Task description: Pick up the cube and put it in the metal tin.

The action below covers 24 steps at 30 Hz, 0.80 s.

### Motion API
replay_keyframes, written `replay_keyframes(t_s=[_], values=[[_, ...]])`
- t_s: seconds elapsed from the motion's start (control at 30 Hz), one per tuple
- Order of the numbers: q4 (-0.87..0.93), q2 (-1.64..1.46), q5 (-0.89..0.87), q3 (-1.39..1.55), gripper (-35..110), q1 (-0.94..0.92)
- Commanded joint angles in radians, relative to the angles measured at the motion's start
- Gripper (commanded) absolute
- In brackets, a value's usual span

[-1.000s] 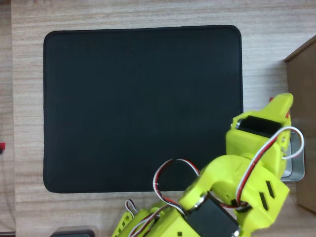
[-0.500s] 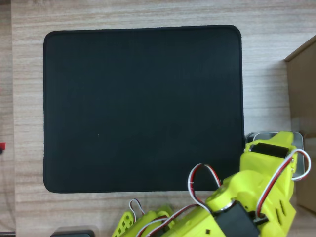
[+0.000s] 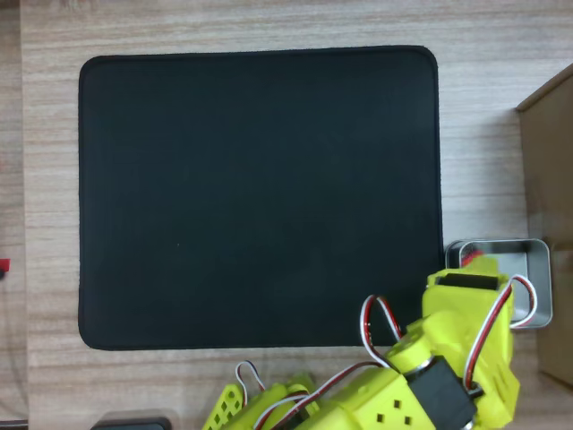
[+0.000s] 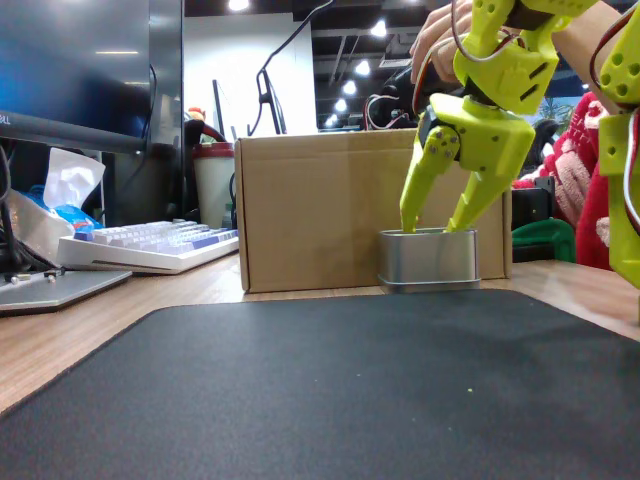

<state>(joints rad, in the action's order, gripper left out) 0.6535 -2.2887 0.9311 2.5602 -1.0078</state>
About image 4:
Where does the person in red sweater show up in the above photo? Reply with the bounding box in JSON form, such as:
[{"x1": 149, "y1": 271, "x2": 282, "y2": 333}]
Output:
[{"x1": 512, "y1": 92, "x2": 616, "y2": 271}]

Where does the square metal tin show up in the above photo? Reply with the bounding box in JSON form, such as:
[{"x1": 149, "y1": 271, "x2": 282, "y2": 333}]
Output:
[{"x1": 377, "y1": 227, "x2": 482, "y2": 294}]

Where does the person's bare forearm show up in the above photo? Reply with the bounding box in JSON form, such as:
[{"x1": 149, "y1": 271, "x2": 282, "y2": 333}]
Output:
[{"x1": 549, "y1": 0, "x2": 636, "y2": 119}]

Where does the black computer monitor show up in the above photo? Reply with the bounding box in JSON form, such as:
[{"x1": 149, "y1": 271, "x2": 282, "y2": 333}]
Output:
[{"x1": 0, "y1": 0, "x2": 185, "y2": 154}]

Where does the blue white tissue pack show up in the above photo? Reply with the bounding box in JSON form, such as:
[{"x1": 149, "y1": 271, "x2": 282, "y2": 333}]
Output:
[{"x1": 9, "y1": 147, "x2": 107, "y2": 241}]

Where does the red white black servo cable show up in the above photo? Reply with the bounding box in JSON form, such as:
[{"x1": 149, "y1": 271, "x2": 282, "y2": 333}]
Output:
[
  {"x1": 452, "y1": 0, "x2": 526, "y2": 64},
  {"x1": 623, "y1": 107, "x2": 640, "y2": 236}
]

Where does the brown cardboard box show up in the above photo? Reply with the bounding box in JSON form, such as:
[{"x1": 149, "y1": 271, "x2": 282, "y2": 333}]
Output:
[{"x1": 233, "y1": 128, "x2": 514, "y2": 295}]

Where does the white and blue keyboard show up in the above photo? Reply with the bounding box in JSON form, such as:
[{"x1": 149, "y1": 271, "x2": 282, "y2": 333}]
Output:
[{"x1": 55, "y1": 219, "x2": 241, "y2": 276}]

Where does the white cup with red lid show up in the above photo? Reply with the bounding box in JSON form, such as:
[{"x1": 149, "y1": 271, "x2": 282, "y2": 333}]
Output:
[{"x1": 191, "y1": 141, "x2": 237, "y2": 230}]

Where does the person's bare hand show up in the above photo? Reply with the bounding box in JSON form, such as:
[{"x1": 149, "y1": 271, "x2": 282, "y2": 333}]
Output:
[{"x1": 409, "y1": 0, "x2": 476, "y2": 86}]

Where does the black rectangular desk mat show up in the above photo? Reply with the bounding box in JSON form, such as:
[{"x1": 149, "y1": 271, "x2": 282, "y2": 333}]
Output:
[{"x1": 0, "y1": 288, "x2": 640, "y2": 480}]

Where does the black box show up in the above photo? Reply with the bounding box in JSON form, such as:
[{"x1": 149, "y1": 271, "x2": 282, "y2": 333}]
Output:
[{"x1": 512, "y1": 174, "x2": 556, "y2": 231}]

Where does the thin black monitor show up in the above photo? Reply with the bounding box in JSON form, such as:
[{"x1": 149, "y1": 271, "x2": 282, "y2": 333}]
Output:
[{"x1": 212, "y1": 78, "x2": 236, "y2": 144}]

